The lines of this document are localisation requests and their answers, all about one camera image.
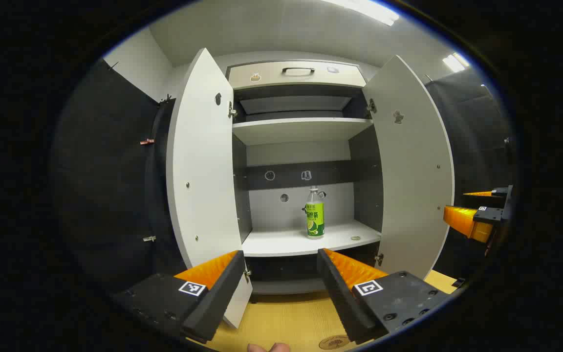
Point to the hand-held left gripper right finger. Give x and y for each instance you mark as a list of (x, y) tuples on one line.
[(342, 303)]

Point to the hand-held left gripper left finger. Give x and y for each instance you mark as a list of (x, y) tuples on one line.
[(215, 303)]

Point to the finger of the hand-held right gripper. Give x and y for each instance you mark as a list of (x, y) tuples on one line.
[(499, 191), (462, 220)]

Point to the white cabinet door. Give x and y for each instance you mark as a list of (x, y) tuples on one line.
[(203, 171), (408, 186)]

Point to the green label bottle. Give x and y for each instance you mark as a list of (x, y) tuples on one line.
[(314, 220)]

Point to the grey white cabinet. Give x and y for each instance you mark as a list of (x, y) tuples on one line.
[(271, 215)]

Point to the metal door hinge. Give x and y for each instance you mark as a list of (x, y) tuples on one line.
[(378, 258), (247, 274), (371, 105), (231, 111)]

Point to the white cabinet shelf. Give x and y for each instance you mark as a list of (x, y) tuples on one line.
[(301, 131), (286, 242)]

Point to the beige cabinet drawer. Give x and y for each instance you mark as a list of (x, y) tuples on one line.
[(267, 78)]

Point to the small ceiling light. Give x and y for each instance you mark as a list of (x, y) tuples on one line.
[(455, 62)]

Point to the black backdrop cloth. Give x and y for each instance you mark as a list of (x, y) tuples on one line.
[(105, 195)]

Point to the black clip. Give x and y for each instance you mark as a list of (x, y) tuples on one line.
[(166, 99), (114, 65)]

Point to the long ceiling light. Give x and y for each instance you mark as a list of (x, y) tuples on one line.
[(364, 10)]

